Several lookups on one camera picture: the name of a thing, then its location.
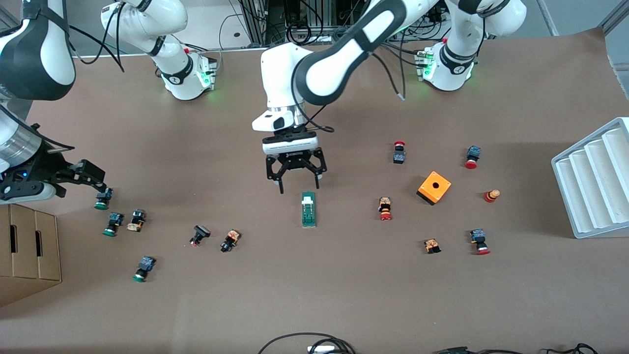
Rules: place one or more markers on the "red button orange block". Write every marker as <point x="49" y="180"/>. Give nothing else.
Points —
<point x="385" y="208"/>

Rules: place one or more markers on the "orange button enclosure box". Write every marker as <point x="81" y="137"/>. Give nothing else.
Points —
<point x="434" y="187"/>

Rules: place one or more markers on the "brown cardboard box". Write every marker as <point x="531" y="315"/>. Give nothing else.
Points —
<point x="29" y="265"/>

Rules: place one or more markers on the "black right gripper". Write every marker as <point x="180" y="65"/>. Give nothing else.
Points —
<point x="53" y="169"/>

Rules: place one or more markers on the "red button blue block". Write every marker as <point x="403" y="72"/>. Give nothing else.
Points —
<point x="472" y="157"/>
<point x="479" y="241"/>

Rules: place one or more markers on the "green load switch white lever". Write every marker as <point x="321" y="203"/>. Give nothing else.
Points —
<point x="308" y="211"/>

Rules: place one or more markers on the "black round button orange block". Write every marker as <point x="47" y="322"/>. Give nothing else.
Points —
<point x="230" y="240"/>

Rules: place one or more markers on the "red button black block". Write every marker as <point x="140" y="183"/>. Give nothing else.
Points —
<point x="399" y="153"/>

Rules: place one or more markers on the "red orange emergency knob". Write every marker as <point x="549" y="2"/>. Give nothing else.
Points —
<point x="491" y="195"/>

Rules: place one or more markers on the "white ridged plastic tray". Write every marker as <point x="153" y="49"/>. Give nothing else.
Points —
<point x="589" y="206"/>

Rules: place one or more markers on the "white platform board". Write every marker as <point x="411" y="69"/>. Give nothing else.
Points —
<point x="221" y="24"/>

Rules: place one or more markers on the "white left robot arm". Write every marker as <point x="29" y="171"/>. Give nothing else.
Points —
<point x="339" y="59"/>

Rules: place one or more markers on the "white plug adapter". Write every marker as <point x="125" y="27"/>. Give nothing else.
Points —
<point x="322" y="349"/>

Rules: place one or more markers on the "green mushroom push button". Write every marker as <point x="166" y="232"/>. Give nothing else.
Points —
<point x="113" y="223"/>
<point x="143" y="268"/>
<point x="102" y="201"/>

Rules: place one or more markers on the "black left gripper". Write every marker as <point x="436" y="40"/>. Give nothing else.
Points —
<point x="295" y="163"/>

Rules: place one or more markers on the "small orange contact block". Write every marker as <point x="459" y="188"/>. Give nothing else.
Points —
<point x="432" y="245"/>

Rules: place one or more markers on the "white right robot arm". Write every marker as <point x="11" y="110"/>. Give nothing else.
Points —
<point x="147" y="19"/>

